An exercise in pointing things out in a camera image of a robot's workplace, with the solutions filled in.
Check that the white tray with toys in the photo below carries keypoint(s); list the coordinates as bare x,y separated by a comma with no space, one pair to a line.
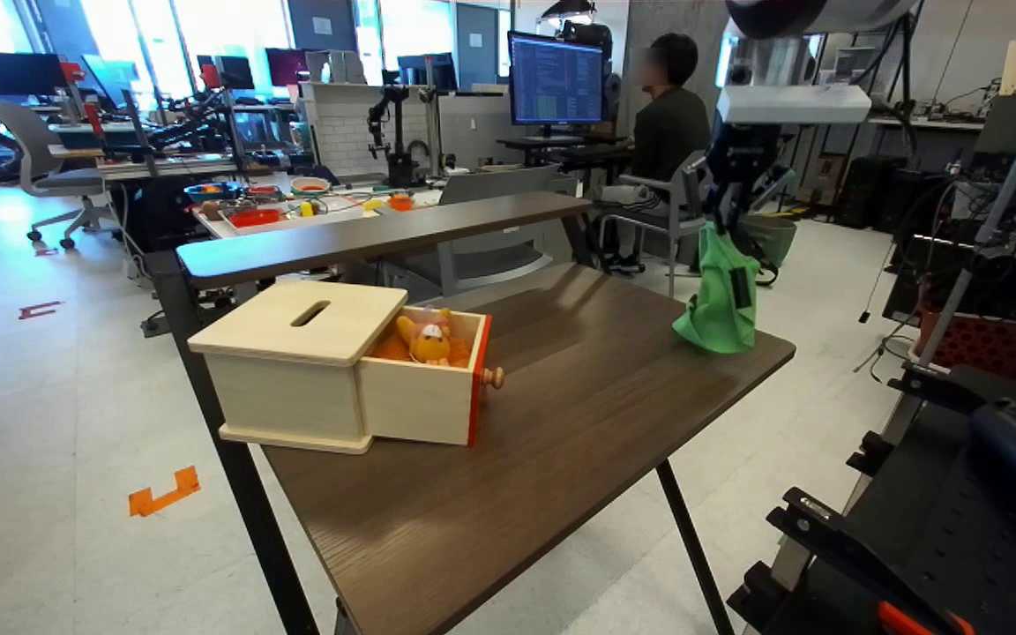
279,201

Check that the computer monitor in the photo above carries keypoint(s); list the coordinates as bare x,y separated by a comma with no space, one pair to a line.
557,83

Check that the seated person dark shirt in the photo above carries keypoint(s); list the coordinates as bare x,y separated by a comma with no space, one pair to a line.
670,128

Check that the long grey desk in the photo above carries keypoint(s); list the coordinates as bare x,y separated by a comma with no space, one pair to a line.
313,246

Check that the green towel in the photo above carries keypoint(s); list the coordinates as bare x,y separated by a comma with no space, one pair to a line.
720,316

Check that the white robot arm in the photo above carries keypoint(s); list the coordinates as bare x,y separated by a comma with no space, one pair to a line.
779,74

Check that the right orange black clamp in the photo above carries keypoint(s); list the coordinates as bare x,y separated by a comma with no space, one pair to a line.
901,609

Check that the black perforated breadboard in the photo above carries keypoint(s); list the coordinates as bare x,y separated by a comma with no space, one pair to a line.
940,503

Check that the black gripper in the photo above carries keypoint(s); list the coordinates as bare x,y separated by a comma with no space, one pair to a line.
745,170

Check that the light wooden box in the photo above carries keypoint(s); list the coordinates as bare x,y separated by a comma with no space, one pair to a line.
297,368

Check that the orange toy in drawer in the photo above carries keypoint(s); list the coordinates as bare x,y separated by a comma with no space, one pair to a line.
417,337

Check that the distant grey office chair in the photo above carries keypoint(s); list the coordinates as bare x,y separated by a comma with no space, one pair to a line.
45,170

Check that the dark wooden table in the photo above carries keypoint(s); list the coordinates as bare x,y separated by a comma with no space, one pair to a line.
598,394

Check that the small black robot arm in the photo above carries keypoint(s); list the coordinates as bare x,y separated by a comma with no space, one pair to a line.
406,159

